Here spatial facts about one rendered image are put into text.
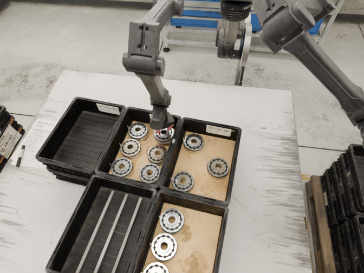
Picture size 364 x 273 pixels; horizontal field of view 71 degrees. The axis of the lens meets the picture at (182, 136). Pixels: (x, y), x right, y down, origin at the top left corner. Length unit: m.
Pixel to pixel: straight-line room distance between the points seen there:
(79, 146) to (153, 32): 0.87
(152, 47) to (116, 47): 2.68
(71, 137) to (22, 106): 1.65
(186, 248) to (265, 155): 0.68
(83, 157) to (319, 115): 2.16
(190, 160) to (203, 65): 1.88
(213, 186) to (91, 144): 0.66
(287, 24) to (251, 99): 1.07
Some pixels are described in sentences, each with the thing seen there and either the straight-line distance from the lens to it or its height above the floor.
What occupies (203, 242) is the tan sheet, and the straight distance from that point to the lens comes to 1.13.
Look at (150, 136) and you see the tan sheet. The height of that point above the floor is 0.83.
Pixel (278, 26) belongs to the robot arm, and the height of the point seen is 1.58.
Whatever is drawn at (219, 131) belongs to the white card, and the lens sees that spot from 1.30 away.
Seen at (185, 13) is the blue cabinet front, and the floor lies 0.47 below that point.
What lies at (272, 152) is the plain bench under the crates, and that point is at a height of 0.70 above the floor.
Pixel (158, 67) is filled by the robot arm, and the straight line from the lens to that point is 0.72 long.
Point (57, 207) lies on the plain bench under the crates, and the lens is 1.46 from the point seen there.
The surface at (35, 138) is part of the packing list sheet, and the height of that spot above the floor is 0.70.
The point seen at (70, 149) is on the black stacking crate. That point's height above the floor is 0.83.
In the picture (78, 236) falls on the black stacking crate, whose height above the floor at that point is 0.83.
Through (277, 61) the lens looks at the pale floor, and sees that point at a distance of 3.20.
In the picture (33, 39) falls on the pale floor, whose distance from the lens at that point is 3.94.
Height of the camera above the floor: 1.94
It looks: 56 degrees down
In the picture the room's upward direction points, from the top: 3 degrees counter-clockwise
